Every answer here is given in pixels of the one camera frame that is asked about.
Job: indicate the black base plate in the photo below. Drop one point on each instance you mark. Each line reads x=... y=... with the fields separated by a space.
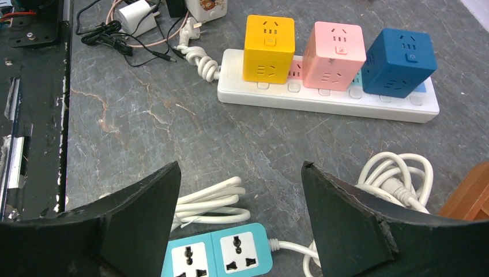
x=36 y=43

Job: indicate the pink cube socket adapter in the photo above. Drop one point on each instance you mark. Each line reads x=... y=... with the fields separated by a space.
x=333 y=56

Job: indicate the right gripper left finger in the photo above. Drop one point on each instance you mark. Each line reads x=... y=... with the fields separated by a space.
x=123 y=234

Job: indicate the black power adapter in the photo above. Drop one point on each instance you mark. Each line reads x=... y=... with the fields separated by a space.
x=176 y=8

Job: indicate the yellow cube socket adapter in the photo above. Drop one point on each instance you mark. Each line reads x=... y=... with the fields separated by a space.
x=269 y=48

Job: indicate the blue cube socket adapter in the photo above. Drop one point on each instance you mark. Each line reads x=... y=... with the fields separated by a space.
x=397 y=62

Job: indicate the white usb charger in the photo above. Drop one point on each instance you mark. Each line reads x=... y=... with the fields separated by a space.
x=137 y=18

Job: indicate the white printed plug adapter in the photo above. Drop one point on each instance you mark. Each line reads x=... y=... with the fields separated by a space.
x=207 y=10

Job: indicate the teal power strip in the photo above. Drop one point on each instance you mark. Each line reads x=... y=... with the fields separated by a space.
x=238 y=251

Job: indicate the white long power strip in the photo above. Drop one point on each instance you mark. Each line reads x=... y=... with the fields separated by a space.
x=420 y=106

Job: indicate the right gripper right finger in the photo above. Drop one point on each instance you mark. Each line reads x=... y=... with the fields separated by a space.
x=358 y=234

